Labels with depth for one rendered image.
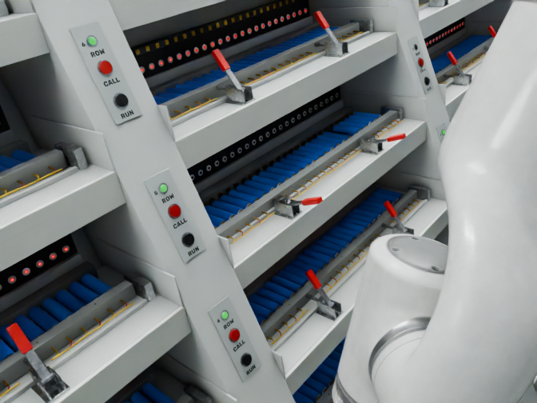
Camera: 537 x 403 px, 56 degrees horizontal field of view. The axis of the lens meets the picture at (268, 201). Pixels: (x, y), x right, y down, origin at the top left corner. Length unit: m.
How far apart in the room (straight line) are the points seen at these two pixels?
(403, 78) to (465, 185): 0.82
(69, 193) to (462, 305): 0.45
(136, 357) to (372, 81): 0.80
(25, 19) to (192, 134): 0.24
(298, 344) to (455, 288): 0.57
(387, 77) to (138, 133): 0.66
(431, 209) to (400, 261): 0.80
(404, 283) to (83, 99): 0.44
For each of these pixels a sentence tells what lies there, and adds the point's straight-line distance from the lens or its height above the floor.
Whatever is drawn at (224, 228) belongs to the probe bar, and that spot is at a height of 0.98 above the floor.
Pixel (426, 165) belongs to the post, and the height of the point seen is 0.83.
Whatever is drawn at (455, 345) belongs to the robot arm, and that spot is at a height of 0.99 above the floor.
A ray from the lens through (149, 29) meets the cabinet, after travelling 0.97.
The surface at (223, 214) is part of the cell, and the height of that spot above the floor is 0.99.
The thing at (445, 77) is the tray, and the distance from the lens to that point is 1.41.
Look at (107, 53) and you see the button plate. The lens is 0.68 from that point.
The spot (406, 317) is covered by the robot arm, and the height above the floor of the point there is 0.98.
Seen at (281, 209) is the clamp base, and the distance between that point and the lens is 0.84.
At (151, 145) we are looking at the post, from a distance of 0.68.
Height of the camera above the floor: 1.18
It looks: 14 degrees down
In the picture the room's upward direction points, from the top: 23 degrees counter-clockwise
